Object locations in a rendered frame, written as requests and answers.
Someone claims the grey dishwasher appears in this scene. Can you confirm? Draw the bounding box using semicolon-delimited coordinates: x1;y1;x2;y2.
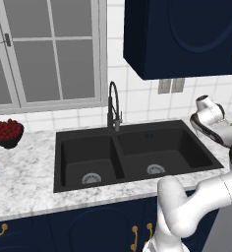
201;200;232;252

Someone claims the red fruit pile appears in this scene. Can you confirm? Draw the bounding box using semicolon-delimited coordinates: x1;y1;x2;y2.
0;118;25;143

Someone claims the grey wall socket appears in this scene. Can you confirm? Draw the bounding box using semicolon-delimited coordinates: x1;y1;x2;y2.
171;78;186;95
157;79;172;95

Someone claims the black double sink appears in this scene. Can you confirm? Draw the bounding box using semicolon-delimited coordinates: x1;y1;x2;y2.
52;119;225;194

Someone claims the grey window latch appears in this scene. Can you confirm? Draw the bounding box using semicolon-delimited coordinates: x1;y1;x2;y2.
3;32;13;48

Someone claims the brass drawer handle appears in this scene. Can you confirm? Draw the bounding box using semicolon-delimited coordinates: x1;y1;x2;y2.
0;222;10;239

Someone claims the navy drawer front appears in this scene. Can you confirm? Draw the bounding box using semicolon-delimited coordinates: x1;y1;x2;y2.
0;214;52;252

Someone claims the black spring tap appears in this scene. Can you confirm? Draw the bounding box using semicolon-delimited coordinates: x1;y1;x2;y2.
106;81;124;133

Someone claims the brass door handle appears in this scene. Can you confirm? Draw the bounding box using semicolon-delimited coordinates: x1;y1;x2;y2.
144;222;154;247
130;224;140;252

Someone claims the white framed window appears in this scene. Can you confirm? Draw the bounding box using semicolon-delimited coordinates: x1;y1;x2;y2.
0;0;108;116

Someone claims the black bowl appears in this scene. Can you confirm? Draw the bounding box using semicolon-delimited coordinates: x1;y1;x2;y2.
0;123;26;151

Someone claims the navy wall cupboard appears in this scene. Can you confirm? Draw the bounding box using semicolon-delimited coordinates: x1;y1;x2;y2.
122;0;232;81

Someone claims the navy cupboard door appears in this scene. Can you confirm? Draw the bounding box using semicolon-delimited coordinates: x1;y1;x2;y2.
143;189;220;252
47;198;149;252

